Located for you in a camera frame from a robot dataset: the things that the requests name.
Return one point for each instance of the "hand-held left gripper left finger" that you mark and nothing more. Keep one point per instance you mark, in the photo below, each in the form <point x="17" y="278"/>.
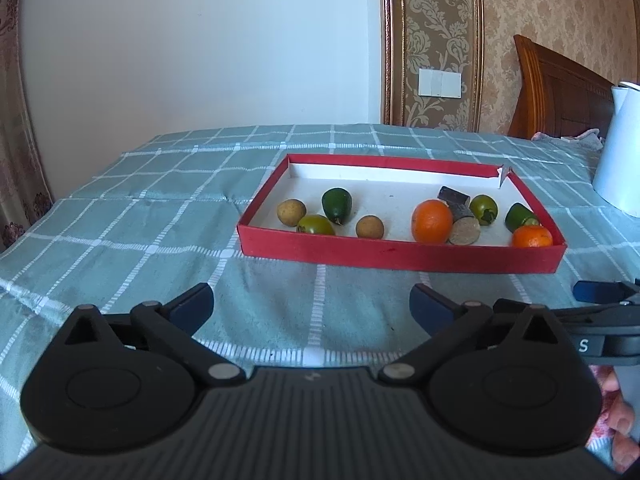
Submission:
<point x="192" y="305"/>

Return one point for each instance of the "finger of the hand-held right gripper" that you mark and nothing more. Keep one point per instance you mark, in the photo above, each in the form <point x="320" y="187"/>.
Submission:
<point x="600" y="317"/>
<point x="595" y="291"/>

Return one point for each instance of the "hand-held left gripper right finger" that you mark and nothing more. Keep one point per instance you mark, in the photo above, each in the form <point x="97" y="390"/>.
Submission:
<point x="430" y="305"/>

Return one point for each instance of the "red cardboard box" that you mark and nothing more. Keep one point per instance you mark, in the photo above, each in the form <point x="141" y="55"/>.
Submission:
<point x="390" y="255"/>

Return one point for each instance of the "small orange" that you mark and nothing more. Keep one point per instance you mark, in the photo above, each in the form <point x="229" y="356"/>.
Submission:
<point x="531" y="237"/>

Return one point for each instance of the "large orange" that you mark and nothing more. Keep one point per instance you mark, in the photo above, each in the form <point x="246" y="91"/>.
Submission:
<point x="432" y="221"/>

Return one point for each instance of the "brown longan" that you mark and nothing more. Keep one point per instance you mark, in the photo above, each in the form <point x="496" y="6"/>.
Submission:
<point x="370" y="226"/>
<point x="291" y="211"/>

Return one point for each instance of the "dark green fruit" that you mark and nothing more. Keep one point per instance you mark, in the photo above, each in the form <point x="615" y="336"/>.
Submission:
<point x="517" y="216"/>
<point x="336" y="202"/>

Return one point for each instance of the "green tomato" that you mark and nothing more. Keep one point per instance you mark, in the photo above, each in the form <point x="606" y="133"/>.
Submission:
<point x="317" y="225"/>
<point x="483" y="209"/>

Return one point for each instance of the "short sugar cane piece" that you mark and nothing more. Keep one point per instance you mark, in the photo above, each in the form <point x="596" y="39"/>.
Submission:
<point x="452" y="194"/>

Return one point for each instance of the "person's right hand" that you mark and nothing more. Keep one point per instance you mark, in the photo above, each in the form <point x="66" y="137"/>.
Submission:
<point x="620" y="420"/>

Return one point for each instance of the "white kettle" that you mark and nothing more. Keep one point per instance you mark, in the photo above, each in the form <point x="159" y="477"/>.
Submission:
<point x="620" y="160"/>

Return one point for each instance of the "pale pink bedding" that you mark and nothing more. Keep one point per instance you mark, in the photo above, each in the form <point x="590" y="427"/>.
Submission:
<point x="585" y="139"/>

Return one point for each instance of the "wooden headboard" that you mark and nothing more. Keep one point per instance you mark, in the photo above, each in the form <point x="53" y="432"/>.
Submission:
<point x="555" y="95"/>

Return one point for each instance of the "patterned curtain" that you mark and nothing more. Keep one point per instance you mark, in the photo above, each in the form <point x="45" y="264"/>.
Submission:
<point x="20" y="160"/>

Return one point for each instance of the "white light switch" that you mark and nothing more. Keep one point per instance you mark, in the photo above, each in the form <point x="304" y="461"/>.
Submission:
<point x="440" y="82"/>

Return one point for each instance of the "gilded wall moulding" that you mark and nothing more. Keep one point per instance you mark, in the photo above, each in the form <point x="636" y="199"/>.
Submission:
<point x="387" y="35"/>

